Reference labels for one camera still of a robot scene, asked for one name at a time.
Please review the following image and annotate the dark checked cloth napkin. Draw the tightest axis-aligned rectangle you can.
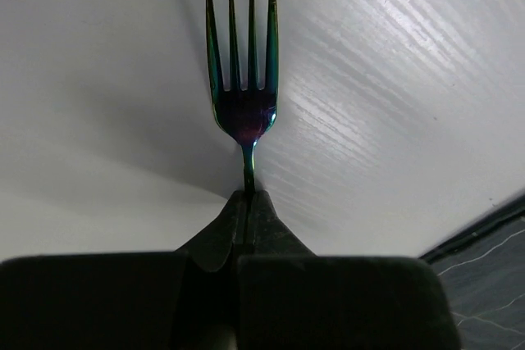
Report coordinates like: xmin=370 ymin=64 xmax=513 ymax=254
xmin=422 ymin=195 xmax=525 ymax=349

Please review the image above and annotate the iridescent fork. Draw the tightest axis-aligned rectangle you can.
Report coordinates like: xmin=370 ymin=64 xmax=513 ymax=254
xmin=205 ymin=0 xmax=279 ymax=195

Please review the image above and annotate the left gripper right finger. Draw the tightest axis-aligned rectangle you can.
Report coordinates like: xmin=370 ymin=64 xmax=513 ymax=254
xmin=244 ymin=190 xmax=314 ymax=256

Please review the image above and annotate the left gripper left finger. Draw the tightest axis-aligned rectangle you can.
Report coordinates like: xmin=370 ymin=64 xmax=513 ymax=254
xmin=176 ymin=190 xmax=248 ymax=272

